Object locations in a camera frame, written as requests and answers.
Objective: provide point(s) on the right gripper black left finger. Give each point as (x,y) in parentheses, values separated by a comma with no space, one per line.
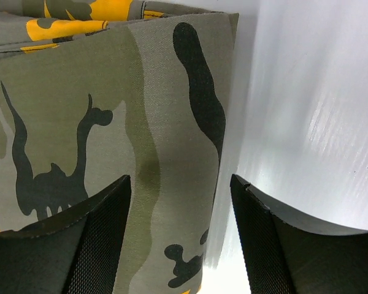
(74,251)

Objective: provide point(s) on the camouflage cargo trousers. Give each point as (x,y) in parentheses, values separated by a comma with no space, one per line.
(91,91)

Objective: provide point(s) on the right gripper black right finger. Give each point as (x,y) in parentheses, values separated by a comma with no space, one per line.
(288,251)

